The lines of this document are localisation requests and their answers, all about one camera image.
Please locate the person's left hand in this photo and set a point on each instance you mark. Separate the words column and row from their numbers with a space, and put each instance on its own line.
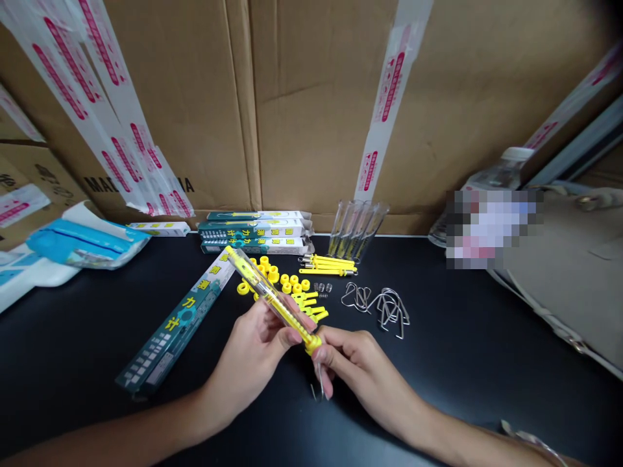
column 243, row 360

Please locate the person's right hand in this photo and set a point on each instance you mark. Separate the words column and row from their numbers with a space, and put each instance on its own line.
column 370, row 374

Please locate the clear yellow spring scale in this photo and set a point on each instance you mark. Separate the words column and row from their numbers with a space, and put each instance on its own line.
column 263, row 287

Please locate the long green printed box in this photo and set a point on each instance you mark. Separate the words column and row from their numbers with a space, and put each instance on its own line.
column 253, row 215
column 272, row 245
column 253, row 228
column 168, row 331

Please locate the pile of yellow plastic pegs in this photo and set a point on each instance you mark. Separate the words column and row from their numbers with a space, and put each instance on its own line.
column 311, row 306

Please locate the pile of yellow plastic caps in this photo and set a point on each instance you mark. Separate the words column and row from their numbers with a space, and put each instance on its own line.
column 267, row 270

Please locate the bundle of clear plastic tubes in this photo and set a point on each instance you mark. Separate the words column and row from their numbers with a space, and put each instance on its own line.
column 355, row 228

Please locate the long white printed box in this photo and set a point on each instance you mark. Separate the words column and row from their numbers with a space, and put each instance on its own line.
column 160, row 229

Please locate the blue tissue packet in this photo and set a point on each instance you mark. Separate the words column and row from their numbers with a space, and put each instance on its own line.
column 87, row 243

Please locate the white plastic bag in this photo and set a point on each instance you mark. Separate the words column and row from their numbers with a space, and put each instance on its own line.
column 34, row 279

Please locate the beige bag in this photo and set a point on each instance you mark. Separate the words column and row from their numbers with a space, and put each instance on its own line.
column 569, row 272

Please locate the clear plastic water bottle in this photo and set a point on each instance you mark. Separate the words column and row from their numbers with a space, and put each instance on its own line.
column 496, row 175

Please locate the large taped cardboard carton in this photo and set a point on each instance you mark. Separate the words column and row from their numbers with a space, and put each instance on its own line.
column 462, row 97
column 194, row 97

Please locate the small printed cardboard carton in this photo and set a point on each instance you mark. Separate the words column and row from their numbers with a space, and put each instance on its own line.
column 34, row 189

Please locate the grey metal rail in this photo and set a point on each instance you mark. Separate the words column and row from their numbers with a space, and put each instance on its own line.
column 579, row 146

